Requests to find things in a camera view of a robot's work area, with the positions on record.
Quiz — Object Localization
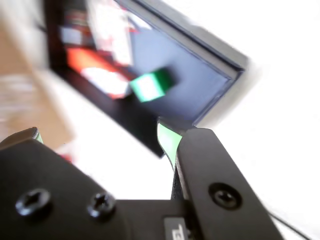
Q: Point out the thin black robot wires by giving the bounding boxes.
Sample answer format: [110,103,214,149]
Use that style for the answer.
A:
[270,215,314,240]

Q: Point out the large brown cardboard box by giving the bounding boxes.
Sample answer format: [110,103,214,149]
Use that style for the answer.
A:
[0,24,76,153]

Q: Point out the black cardboard box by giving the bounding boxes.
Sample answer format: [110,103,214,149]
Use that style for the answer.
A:
[45,0,245,160]

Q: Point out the black box lid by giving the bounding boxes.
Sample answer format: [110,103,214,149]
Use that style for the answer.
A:
[138,0,251,126]

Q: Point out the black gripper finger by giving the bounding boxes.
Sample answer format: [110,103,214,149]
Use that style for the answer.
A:
[156,116,286,240]
[0,127,131,240]

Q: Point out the orange white matchbox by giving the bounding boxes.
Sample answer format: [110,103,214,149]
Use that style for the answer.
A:
[65,46,133,100]

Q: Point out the green cube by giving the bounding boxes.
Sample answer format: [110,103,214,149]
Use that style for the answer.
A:
[129,67,181,104]

